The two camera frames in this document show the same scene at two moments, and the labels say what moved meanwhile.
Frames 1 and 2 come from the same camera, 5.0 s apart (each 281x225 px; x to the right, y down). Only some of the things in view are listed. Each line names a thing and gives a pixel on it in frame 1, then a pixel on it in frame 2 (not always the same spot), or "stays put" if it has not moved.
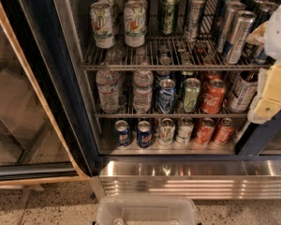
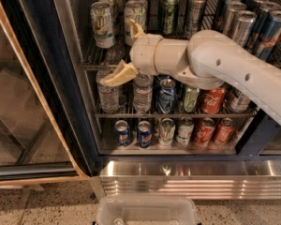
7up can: x=103 y=25 stays put
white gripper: x=280 y=32 -> x=142 y=52
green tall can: x=169 y=9 stays put
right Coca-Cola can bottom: x=225 y=132 stays put
